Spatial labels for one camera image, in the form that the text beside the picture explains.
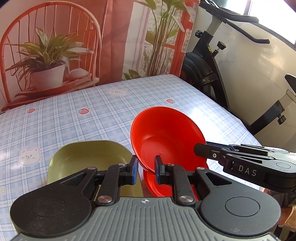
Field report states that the black exercise bike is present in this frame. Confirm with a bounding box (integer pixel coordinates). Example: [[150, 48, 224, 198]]
[[180, 0, 296, 137]]

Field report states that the red bowl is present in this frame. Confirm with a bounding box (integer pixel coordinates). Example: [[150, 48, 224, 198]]
[[130, 106, 207, 173], [141, 158, 208, 197]]

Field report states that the printed room backdrop cloth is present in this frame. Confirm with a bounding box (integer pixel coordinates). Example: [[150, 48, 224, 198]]
[[1, 1, 199, 112]]

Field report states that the blue plaid tablecloth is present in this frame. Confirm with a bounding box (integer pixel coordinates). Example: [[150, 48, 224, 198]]
[[1, 75, 259, 240]]

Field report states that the green plate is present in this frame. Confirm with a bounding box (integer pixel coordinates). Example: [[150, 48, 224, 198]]
[[48, 140, 144, 200]]

